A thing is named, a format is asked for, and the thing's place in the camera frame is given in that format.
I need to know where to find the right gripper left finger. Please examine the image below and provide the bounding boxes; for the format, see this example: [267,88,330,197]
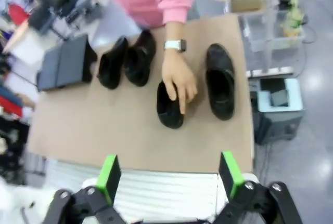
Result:
[49,153,123,224]

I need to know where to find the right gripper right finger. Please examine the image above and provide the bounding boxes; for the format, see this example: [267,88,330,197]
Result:
[213,151,304,224]

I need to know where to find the black leather shoe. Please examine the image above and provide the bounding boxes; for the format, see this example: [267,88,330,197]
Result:
[123,30,157,87]
[96,36,129,90]
[156,80,186,129]
[205,43,236,121]

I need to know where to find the person's left forearm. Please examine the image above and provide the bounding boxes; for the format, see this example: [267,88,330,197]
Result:
[164,21,186,42]

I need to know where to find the black shoe stand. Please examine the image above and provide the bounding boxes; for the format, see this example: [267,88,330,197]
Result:
[56,34,98,89]

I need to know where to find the person's left hand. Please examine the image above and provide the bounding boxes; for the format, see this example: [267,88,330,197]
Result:
[161,49,198,115]

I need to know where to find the grey case with blue foam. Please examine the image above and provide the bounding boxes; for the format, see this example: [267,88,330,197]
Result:
[253,77,307,146]

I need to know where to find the white wrist watch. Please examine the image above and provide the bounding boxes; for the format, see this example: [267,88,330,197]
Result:
[163,38,187,52]

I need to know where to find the clear plastic storage bins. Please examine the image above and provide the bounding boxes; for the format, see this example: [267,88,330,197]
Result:
[239,0,306,53]

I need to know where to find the brown cardboard box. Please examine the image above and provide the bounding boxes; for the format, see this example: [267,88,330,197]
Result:
[230,0,267,14]

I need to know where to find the white ribbed base plate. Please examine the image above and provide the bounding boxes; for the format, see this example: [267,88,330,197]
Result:
[45,157,258,224]

